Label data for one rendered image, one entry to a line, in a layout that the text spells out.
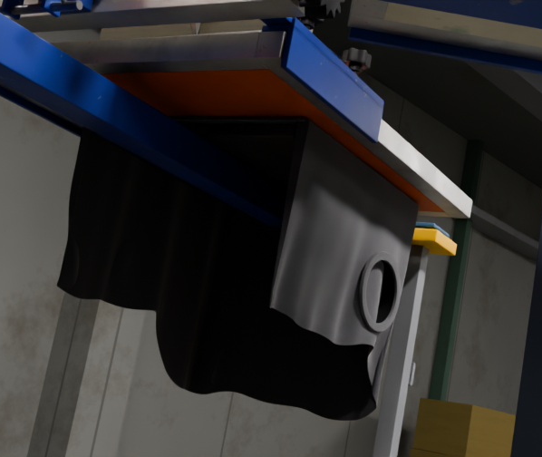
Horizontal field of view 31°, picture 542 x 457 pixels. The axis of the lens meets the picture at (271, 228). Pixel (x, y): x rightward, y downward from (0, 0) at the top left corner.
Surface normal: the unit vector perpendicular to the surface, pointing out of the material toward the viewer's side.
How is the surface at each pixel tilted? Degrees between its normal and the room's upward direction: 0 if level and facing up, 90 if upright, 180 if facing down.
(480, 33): 180
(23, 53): 90
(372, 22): 180
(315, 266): 95
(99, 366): 90
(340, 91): 90
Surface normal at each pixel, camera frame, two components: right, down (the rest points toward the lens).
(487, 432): 0.64, -0.04
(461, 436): -0.74, -0.26
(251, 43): -0.48, -0.26
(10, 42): 0.86, 0.06
